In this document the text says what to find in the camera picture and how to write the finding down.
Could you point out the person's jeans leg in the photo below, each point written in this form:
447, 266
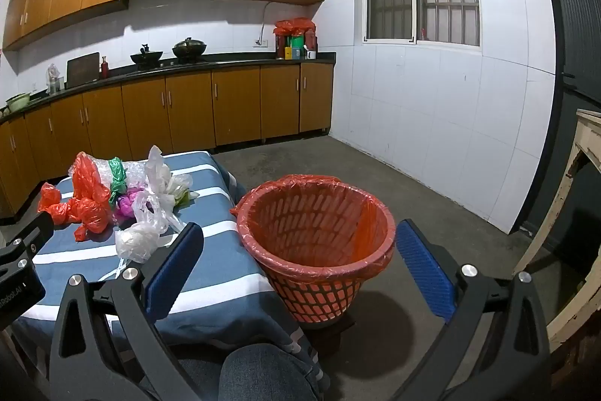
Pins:
267, 373

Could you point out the dark stool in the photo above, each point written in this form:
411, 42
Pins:
328, 335

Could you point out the red plastic bag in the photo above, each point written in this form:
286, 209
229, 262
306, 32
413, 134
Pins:
89, 175
51, 201
94, 218

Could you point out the white plastic bag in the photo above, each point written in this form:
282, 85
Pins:
157, 171

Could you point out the cream wooden frame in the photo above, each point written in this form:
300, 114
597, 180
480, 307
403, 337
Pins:
587, 138

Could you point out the dark cutting board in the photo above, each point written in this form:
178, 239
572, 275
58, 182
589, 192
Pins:
83, 70

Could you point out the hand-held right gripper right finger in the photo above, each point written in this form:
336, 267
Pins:
425, 276

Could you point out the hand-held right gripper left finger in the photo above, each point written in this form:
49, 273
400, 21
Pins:
173, 272

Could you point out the blue white striped tablecloth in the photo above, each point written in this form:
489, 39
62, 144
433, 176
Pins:
211, 295

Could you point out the dark red container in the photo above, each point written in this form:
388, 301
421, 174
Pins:
311, 40

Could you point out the clear plastic bag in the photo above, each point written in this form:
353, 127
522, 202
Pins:
136, 241

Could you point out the wall power outlet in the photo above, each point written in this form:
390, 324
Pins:
260, 43

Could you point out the red jar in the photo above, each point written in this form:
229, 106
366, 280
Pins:
281, 46

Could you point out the green box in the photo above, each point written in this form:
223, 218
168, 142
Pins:
297, 46

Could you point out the orange mesh waste basket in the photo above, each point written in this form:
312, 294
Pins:
319, 300

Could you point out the clear bag on container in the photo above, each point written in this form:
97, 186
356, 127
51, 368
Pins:
54, 77

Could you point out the wooden lower cabinets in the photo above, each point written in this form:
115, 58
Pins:
188, 109

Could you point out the small red bottle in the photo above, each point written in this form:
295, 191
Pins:
104, 70

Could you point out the red bag on jars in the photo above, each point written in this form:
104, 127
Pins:
293, 26

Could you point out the pale green plastic bag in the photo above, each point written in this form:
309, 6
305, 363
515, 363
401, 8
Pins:
188, 197

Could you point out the clear bubble wrap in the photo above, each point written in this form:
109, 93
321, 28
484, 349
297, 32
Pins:
135, 178

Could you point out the green bowl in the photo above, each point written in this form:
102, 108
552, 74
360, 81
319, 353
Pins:
18, 101

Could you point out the black bowl with utensils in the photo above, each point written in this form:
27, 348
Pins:
145, 57

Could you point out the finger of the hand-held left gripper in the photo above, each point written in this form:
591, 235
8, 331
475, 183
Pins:
33, 234

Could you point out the black pot with lid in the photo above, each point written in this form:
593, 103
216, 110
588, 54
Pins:
188, 48

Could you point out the pink plastic bag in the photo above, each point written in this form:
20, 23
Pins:
126, 206

